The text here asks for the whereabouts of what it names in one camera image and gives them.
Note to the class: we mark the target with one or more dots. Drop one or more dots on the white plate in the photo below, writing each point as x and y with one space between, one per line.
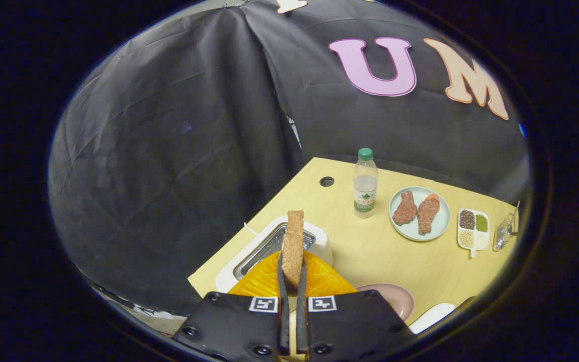
430 317

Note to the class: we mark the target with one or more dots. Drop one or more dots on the white divided dish with grains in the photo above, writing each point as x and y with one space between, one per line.
479 240

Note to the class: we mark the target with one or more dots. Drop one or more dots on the clear water bottle green cap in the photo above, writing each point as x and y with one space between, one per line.
365 191

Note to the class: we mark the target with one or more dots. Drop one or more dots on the pink round plate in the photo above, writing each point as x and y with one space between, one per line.
395 299

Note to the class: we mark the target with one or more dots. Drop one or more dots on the black backdrop cloth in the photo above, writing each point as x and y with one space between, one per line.
169 151

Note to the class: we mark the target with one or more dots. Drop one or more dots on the brown bread slice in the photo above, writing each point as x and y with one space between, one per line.
293 241

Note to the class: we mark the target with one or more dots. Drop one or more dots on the brown meat piece orange end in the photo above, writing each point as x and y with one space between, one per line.
427 213

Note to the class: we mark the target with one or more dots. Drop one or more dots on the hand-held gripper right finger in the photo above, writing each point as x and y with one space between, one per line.
301 322

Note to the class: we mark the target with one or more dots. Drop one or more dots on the white toaster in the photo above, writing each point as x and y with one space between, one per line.
322 244

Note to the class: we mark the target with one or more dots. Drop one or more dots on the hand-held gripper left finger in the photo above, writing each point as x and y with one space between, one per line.
284 322

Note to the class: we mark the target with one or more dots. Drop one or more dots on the pale green round plate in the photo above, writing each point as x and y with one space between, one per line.
444 223

